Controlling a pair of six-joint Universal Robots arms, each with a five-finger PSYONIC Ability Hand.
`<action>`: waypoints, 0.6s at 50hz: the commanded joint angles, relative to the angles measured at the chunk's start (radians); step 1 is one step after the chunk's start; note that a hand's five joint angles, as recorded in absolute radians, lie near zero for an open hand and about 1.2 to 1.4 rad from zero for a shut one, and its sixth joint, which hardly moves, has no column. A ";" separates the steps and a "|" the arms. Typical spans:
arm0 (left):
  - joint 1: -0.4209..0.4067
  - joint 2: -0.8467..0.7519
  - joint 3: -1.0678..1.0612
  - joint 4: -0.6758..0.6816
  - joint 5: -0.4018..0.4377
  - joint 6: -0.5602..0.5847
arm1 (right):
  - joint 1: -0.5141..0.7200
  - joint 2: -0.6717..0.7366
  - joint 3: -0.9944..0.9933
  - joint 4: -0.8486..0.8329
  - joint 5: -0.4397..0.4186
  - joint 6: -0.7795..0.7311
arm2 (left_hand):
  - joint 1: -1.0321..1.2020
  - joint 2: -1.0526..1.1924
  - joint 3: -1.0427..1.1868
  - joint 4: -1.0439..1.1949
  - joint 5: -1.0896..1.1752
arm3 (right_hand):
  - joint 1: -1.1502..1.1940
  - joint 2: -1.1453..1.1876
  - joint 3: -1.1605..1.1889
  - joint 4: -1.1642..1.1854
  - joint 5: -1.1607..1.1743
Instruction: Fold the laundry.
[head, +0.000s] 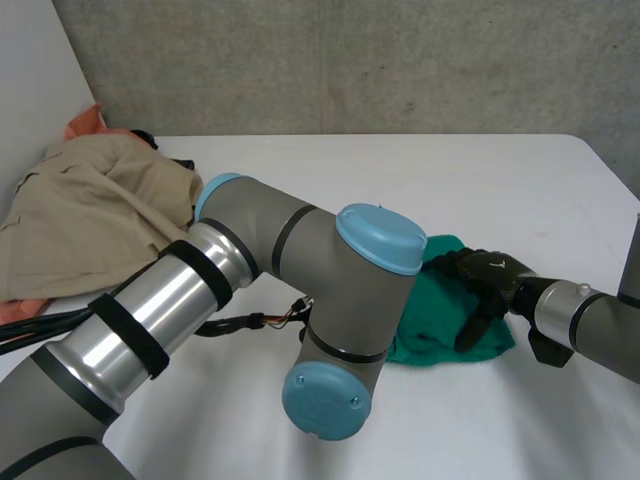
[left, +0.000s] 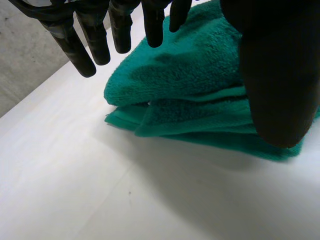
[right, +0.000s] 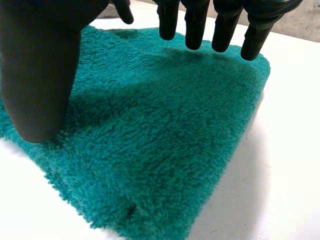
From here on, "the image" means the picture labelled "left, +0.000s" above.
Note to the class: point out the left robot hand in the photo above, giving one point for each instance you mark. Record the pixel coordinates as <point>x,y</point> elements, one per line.
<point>277,75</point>

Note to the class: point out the teal towel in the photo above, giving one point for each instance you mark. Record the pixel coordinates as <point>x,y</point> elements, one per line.
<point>185,80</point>

